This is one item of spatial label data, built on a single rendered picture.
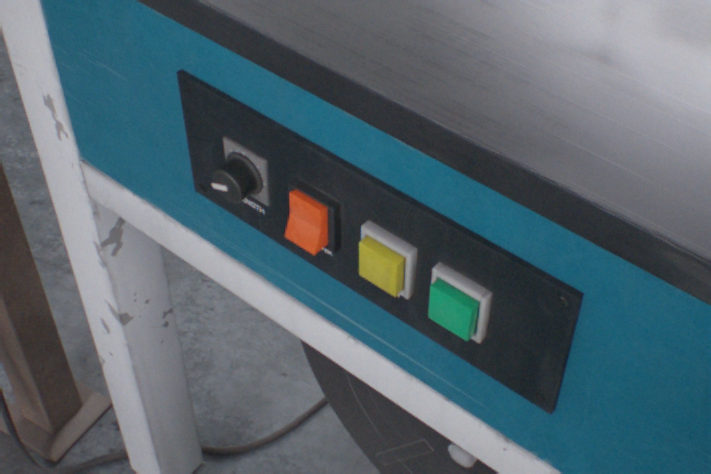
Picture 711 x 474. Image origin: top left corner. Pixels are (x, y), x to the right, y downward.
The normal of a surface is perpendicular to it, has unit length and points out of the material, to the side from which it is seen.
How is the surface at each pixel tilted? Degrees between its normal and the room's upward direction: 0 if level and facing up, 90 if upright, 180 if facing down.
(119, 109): 90
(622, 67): 0
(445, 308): 90
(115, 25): 90
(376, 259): 90
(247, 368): 0
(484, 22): 0
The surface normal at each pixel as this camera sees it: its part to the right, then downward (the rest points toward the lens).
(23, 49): -0.64, 0.55
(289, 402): 0.00, -0.70
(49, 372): 0.84, 0.39
